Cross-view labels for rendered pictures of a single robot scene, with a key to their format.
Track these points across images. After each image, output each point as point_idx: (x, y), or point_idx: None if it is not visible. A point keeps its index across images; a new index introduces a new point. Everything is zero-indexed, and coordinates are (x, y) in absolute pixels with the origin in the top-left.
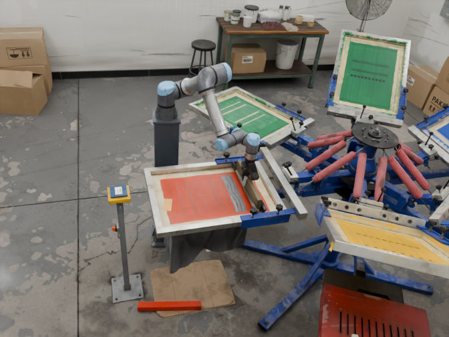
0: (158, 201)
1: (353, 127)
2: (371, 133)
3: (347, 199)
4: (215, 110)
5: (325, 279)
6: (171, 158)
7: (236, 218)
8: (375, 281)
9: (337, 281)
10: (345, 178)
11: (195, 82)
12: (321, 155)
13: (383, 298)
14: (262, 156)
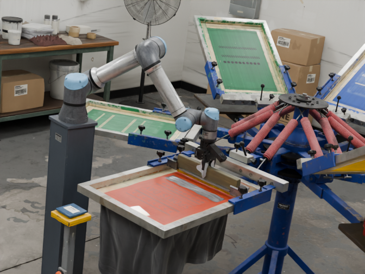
0: None
1: (279, 97)
2: (301, 99)
3: (295, 178)
4: (169, 85)
5: (346, 231)
6: (82, 179)
7: (226, 203)
8: None
9: (356, 229)
10: (287, 155)
11: (117, 66)
12: (260, 132)
13: None
14: (193, 151)
